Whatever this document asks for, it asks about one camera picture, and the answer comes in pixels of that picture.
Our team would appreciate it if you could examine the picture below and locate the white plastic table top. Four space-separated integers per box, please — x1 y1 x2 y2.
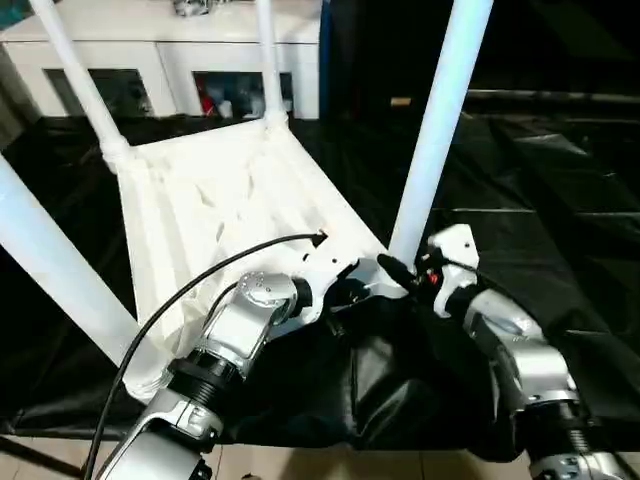
102 117 416 399

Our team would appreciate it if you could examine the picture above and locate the black mat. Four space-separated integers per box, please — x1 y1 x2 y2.
0 107 640 464

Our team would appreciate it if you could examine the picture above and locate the black speaker with gold label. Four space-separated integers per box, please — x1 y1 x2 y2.
332 0 471 121

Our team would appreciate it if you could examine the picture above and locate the blue upright panel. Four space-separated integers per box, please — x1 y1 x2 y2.
318 0 336 120

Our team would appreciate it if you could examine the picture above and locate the dark metal bar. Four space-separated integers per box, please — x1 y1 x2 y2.
464 88 640 104

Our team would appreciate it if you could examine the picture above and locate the white sideboard cabinet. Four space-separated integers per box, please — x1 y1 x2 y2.
0 0 324 121

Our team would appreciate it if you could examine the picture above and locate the black white patterned bag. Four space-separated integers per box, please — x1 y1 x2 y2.
172 0 216 16

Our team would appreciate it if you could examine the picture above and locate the grey curtain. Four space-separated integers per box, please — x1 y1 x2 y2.
0 49 41 149

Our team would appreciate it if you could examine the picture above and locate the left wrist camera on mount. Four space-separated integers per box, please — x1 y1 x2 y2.
292 234 361 326

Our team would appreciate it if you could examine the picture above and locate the black left camera cable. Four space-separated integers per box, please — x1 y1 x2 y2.
84 228 329 480

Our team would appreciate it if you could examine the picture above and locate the black table frame leg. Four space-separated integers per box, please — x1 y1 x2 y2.
0 434 81 474

